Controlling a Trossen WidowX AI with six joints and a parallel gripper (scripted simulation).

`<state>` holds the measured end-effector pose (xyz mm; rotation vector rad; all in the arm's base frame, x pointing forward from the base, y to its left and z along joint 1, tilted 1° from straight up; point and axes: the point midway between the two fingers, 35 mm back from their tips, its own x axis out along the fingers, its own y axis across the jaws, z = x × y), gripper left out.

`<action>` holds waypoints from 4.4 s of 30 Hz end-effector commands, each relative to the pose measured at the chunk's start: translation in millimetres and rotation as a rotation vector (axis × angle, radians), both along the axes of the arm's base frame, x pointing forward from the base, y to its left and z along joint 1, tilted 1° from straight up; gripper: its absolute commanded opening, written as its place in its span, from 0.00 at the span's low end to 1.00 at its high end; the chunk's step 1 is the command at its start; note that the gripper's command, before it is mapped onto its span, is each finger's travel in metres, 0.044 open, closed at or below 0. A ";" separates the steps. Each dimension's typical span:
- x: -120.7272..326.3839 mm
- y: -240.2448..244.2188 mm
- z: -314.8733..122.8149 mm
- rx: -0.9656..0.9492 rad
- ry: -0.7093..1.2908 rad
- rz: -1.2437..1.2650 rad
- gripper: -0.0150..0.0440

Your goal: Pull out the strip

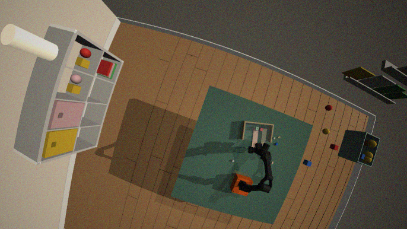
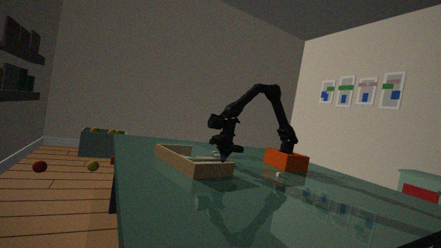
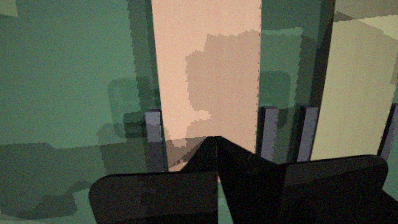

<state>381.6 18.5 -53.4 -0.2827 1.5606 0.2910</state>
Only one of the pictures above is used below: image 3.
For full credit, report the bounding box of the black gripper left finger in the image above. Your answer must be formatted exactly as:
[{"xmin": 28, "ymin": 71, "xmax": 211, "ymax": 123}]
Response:
[{"xmin": 88, "ymin": 136, "xmax": 219, "ymax": 224}]

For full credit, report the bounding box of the peach strip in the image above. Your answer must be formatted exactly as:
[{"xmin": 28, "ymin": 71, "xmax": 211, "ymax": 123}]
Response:
[{"xmin": 151, "ymin": 0, "xmax": 262, "ymax": 172}]

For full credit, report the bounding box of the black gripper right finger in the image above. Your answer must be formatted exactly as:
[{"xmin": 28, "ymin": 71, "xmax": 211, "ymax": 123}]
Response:
[{"xmin": 214, "ymin": 136, "xmax": 388, "ymax": 224}]

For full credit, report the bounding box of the pale yellow flat strip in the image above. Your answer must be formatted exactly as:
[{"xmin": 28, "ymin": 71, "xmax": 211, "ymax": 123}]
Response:
[{"xmin": 308, "ymin": 0, "xmax": 398, "ymax": 161}]

